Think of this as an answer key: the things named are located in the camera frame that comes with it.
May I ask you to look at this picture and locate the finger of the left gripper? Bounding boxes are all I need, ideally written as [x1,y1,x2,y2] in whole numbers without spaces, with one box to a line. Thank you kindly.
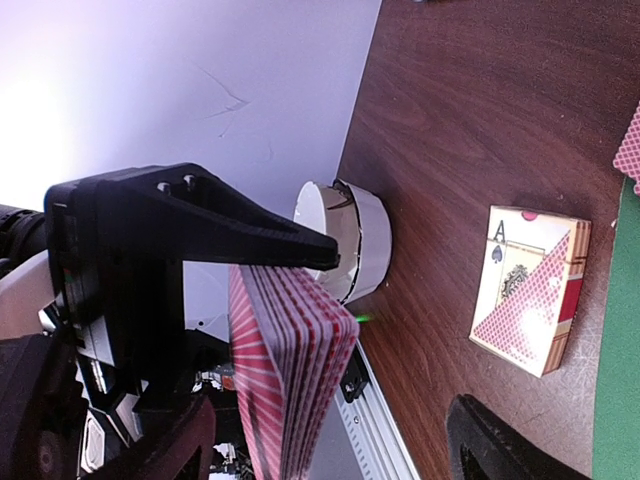
[97,393,216,479]

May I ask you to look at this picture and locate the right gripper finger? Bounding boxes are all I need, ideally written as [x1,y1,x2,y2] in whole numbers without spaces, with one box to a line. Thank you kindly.
[446,394,585,479]

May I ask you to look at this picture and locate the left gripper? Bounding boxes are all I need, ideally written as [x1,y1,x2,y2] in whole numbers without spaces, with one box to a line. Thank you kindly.
[45,163,339,412]

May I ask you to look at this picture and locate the red-backed playing card deck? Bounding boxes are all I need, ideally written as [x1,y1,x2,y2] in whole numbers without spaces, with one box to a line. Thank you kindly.
[229,265,359,479]

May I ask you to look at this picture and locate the dealt red-backed card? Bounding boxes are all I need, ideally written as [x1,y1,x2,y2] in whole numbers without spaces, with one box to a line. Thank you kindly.
[613,105,640,196]

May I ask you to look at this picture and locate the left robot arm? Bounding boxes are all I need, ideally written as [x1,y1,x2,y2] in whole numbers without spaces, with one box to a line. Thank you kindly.
[1,163,339,479]

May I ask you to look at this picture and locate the round green poker mat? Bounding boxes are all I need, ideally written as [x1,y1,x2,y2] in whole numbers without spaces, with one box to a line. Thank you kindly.
[592,179,639,479]

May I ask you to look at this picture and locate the white ceramic bowl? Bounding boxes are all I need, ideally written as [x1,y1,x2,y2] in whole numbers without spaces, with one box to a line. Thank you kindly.
[293,181,360,303]

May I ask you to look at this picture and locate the card deck box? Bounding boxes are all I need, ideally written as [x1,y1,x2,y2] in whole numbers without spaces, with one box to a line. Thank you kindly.
[469,205,592,378]

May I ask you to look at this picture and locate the stacked white bowls below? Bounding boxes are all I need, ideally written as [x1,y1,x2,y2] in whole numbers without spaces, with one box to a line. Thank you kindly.
[334,179,393,304]

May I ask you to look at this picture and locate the front aluminium rail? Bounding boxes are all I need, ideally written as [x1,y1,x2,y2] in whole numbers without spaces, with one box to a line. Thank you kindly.
[310,344,420,479]

